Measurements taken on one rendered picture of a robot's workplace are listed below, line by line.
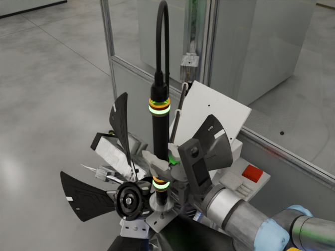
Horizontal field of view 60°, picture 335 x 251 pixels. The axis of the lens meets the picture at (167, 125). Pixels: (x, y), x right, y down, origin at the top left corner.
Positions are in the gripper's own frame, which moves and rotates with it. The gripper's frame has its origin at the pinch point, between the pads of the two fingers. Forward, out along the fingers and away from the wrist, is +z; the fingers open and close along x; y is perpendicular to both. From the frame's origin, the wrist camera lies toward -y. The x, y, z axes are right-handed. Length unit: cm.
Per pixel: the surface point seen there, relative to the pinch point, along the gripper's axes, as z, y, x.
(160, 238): -7.6, 28.1, -5.3
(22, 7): 537, 138, 161
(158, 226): -4.5, 28.3, -3.0
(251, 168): -1, 59, 62
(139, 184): 6.4, 20.5, -0.6
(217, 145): -7.8, 5.6, 16.6
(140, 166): 20.8, 33.3, 11.1
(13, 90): 298, 148, 39
